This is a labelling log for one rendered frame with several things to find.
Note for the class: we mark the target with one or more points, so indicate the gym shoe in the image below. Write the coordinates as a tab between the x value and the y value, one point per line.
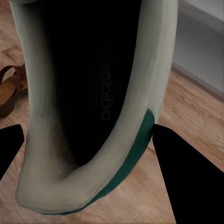
97	73

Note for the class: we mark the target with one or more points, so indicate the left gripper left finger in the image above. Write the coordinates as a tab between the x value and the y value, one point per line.
11	140

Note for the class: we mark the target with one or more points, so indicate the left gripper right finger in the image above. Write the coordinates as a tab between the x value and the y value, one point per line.
195	185

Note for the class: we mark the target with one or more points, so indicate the sandal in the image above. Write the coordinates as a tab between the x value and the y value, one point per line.
12	88

